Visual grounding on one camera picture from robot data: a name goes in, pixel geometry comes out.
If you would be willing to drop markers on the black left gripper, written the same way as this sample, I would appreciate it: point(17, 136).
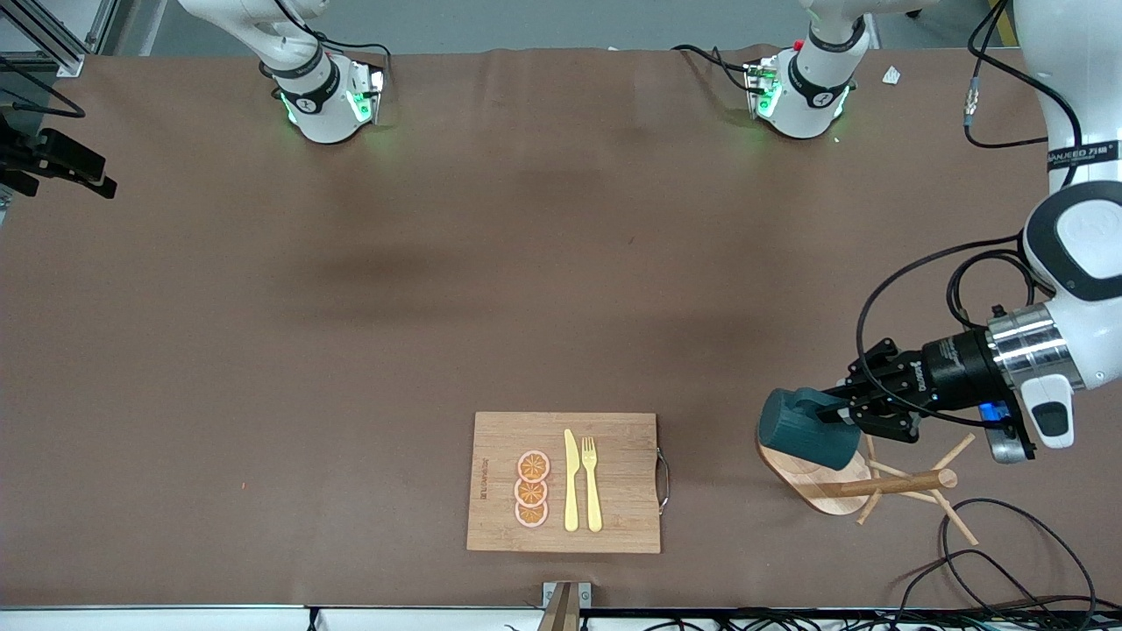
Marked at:
point(951, 365)

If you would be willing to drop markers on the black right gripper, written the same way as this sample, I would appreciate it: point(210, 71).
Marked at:
point(63, 159)

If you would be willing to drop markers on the dark green cup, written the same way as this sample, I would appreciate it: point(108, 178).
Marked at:
point(806, 443)

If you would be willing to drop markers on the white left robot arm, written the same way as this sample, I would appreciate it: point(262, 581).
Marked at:
point(1096, 342)

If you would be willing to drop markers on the wooden mug rack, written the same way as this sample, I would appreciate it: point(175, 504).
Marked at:
point(833, 495)

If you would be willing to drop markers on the brown table cover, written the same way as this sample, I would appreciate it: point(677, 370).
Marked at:
point(263, 350)

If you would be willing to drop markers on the wooden cutting board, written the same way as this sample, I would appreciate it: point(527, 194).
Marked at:
point(614, 526)

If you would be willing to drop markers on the yellow plastic fork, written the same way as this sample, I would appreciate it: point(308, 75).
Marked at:
point(593, 499)

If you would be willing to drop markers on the yellow plastic knife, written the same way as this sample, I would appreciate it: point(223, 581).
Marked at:
point(571, 491)

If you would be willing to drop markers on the orange slice toy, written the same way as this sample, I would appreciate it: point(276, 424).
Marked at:
point(530, 492)
point(533, 466)
point(531, 515)

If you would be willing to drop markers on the aluminium frame profile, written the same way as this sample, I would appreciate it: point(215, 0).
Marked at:
point(70, 66)

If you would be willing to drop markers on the metal bracket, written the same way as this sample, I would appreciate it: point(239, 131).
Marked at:
point(584, 594)

